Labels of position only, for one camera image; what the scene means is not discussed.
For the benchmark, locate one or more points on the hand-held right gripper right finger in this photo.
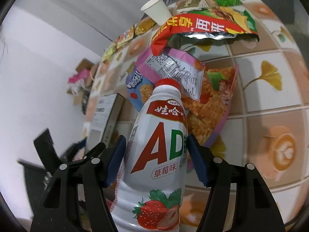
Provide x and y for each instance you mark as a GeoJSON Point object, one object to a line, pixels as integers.
{"type": "Point", "coordinates": [198, 159]}

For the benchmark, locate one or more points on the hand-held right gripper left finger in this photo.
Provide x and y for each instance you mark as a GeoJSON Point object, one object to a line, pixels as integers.
{"type": "Point", "coordinates": [115, 159]}

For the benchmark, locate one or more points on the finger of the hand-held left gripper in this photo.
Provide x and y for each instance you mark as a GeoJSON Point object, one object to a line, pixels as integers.
{"type": "Point", "coordinates": [45, 145]}

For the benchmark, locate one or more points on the white strawberry drink bottle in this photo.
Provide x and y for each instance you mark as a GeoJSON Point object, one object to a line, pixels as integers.
{"type": "Point", "coordinates": [154, 130]}

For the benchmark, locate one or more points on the dark furniture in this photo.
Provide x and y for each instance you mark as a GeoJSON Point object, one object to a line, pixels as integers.
{"type": "Point", "coordinates": [31, 186]}

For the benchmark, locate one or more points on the cardboard box with white label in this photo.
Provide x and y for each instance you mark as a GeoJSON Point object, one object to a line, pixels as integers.
{"type": "Point", "coordinates": [103, 111]}

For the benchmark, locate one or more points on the pink snack bag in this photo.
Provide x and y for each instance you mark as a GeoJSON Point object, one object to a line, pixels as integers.
{"type": "Point", "coordinates": [210, 106]}

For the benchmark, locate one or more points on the pink plastic bag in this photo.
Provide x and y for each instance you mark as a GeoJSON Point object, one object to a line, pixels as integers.
{"type": "Point", "coordinates": [77, 77]}

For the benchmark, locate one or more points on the blue snack bag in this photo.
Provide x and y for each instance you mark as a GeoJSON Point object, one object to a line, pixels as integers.
{"type": "Point", "coordinates": [135, 84]}

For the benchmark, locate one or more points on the tile patterned tablecloth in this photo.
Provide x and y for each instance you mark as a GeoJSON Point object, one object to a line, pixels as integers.
{"type": "Point", "coordinates": [265, 106]}

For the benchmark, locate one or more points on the brown cardboard box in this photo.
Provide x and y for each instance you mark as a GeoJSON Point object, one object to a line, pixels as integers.
{"type": "Point", "coordinates": [83, 65]}

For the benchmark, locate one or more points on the yellow snack packet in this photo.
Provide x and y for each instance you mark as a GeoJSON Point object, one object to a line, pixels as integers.
{"type": "Point", "coordinates": [108, 53]}

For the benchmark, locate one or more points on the cream orange snack packet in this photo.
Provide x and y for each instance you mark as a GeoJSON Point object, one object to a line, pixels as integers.
{"type": "Point", "coordinates": [125, 37]}

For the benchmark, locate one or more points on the red chip bag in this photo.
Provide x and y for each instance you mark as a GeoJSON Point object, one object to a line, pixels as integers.
{"type": "Point", "coordinates": [205, 26]}

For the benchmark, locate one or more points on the gold corn snack packet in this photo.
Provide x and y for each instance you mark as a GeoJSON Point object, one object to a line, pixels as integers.
{"type": "Point", "coordinates": [144, 27]}

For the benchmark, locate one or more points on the white paper cup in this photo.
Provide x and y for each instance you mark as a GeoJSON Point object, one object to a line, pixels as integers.
{"type": "Point", "coordinates": [157, 11]}

